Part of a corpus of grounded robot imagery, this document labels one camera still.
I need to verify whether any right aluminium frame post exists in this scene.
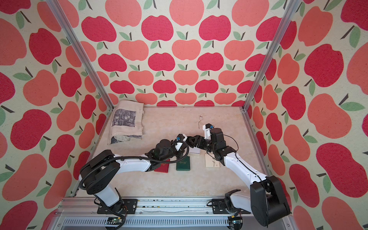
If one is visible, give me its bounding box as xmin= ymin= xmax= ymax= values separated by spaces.
xmin=242 ymin=0 xmax=301 ymax=111

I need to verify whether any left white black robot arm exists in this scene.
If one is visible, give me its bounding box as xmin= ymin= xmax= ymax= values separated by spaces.
xmin=79 ymin=136 xmax=190 ymax=208

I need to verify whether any folded beige patterned cloth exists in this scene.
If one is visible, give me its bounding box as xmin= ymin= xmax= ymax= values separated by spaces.
xmin=107 ymin=100 xmax=144 ymax=145

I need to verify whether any red jewelry box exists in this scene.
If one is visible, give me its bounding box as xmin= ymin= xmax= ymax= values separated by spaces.
xmin=154 ymin=163 xmax=170 ymax=173

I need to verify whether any green jewelry box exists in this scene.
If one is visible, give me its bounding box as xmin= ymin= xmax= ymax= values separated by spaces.
xmin=176 ymin=156 xmax=191 ymax=172

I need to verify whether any aluminium frame post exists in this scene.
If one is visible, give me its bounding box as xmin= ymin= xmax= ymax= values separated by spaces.
xmin=242 ymin=0 xmax=301 ymax=111
xmin=45 ymin=0 xmax=115 ymax=111

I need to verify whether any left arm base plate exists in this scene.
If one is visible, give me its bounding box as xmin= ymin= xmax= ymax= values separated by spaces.
xmin=97 ymin=198 xmax=138 ymax=215

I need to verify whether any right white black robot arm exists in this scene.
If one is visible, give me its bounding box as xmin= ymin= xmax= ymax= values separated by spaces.
xmin=186 ymin=128 xmax=291 ymax=227

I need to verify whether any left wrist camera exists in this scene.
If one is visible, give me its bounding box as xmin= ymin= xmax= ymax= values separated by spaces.
xmin=174 ymin=134 xmax=187 ymax=142

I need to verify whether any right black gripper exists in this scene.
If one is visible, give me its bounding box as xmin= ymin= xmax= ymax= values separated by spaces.
xmin=190 ymin=135 xmax=216 ymax=153

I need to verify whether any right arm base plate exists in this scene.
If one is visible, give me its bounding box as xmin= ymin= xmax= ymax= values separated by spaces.
xmin=207 ymin=198 xmax=251 ymax=215

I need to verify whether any cream lift-off box lid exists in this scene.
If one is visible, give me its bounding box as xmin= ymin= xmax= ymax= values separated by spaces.
xmin=205 ymin=153 xmax=220 ymax=168

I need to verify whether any left aluminium frame post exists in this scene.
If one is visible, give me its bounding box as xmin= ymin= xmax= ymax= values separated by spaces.
xmin=45 ymin=0 xmax=115 ymax=111

